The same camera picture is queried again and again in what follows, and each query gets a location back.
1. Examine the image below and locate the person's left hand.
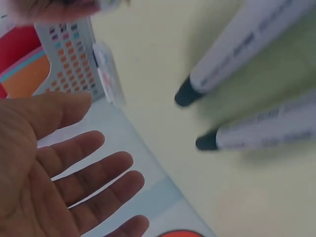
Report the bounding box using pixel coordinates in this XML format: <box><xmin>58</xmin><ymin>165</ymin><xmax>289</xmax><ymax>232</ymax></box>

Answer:
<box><xmin>0</xmin><ymin>91</ymin><xmax>150</xmax><ymax>237</ymax></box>

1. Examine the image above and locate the person's right hand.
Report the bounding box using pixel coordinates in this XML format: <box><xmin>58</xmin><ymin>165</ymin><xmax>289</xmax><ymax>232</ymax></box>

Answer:
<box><xmin>4</xmin><ymin>0</ymin><xmax>101</xmax><ymax>27</ymax></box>

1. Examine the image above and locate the grey sleeve with coloured squares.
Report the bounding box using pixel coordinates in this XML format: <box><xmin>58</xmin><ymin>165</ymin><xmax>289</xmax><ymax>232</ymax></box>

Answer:
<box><xmin>32</xmin><ymin>16</ymin><xmax>106</xmax><ymax>102</ymax></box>

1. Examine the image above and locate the red orange striped card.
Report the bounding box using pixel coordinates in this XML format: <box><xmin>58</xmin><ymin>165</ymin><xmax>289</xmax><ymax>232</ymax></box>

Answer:
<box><xmin>0</xmin><ymin>24</ymin><xmax>52</xmax><ymax>99</ymax></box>

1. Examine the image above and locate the white marker with black tip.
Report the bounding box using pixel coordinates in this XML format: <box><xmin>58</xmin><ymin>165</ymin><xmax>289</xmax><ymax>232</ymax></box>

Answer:
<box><xmin>174</xmin><ymin>0</ymin><xmax>316</xmax><ymax>108</ymax></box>
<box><xmin>195</xmin><ymin>90</ymin><xmax>316</xmax><ymax>152</ymax></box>

